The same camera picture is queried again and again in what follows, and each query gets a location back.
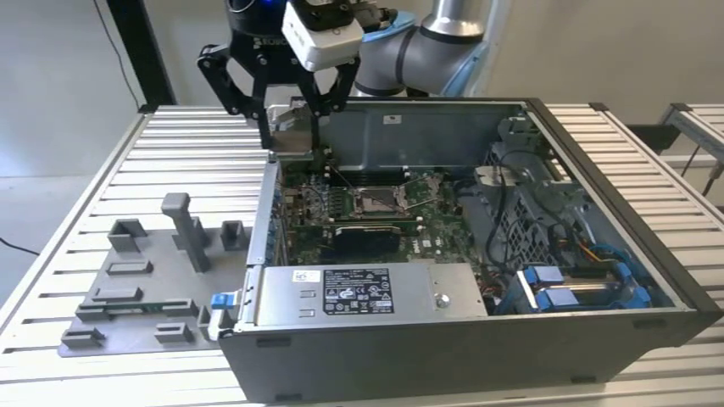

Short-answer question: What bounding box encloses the blue disk carrier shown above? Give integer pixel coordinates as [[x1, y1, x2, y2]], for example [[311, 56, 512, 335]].
[[534, 280, 655, 313], [519, 262, 635, 290]]

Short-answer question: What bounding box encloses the green RAM stick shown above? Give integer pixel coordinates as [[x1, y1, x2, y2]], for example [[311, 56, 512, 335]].
[[107, 302, 172, 315]]

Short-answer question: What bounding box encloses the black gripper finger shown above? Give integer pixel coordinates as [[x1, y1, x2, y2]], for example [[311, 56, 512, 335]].
[[196, 43, 275, 150], [299, 57, 363, 150]]

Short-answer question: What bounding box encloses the blue tab white clip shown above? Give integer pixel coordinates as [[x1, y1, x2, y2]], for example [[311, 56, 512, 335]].
[[204, 291, 236, 341]]

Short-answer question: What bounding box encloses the green motherboard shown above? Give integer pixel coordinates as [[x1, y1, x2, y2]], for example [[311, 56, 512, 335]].
[[280, 164, 494, 273]]

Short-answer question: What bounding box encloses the black RAM slot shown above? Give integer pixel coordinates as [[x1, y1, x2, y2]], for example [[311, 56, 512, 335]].
[[331, 164, 412, 179]]

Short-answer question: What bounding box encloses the gray parts rack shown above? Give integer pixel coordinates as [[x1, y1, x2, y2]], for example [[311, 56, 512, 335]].
[[59, 192, 256, 360]]

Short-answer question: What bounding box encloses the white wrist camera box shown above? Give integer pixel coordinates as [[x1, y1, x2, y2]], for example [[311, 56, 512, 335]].
[[280, 0, 363, 72]]

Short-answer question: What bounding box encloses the thin locking lever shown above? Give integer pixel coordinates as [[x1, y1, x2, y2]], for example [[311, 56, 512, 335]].
[[330, 164, 359, 192]]

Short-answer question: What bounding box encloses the perforated metal disk bay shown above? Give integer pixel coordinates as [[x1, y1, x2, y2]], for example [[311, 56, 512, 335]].
[[467, 139, 596, 273]]

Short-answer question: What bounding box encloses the metal socket cover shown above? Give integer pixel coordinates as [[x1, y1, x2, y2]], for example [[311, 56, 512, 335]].
[[404, 176, 448, 209]]

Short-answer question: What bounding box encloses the CPU socket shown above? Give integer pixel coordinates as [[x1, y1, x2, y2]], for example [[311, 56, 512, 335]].
[[354, 186, 407, 218]]

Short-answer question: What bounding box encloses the black floor cable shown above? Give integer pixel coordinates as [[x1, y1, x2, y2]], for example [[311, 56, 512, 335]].
[[0, 236, 42, 257]]

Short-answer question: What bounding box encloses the silver CPU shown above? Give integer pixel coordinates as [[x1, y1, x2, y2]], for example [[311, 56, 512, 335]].
[[271, 129, 316, 154]]

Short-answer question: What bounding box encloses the black PC case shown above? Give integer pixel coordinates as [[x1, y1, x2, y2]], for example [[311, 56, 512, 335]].
[[218, 96, 715, 404]]

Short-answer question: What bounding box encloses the silver power supply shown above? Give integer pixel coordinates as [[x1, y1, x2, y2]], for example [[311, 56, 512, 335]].
[[248, 262, 491, 332]]

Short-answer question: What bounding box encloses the neighbouring aluminium table frame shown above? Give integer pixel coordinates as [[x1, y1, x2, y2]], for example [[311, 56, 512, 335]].
[[659, 101, 724, 170]]

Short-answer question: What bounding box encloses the black metal stand post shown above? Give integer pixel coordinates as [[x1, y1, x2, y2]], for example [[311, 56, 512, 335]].
[[108, 0, 178, 108]]

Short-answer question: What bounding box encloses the black graphics card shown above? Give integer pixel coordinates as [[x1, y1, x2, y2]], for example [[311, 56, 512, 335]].
[[331, 224, 406, 256]]

